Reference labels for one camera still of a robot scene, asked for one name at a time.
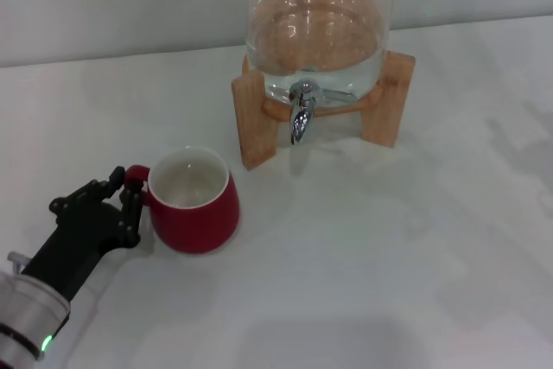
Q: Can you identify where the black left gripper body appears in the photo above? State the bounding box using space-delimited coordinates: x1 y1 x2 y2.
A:
20 202 126 302

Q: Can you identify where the red ceramic cup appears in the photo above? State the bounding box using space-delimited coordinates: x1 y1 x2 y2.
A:
124 147 241 254

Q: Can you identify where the chrome faucet tap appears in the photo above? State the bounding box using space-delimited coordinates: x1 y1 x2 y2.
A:
288 79 359 146

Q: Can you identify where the wooden dispenser stand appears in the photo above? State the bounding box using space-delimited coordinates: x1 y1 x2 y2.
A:
231 51 416 170

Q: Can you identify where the glass water dispenser jar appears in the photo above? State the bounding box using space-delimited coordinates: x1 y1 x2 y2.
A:
238 0 397 109

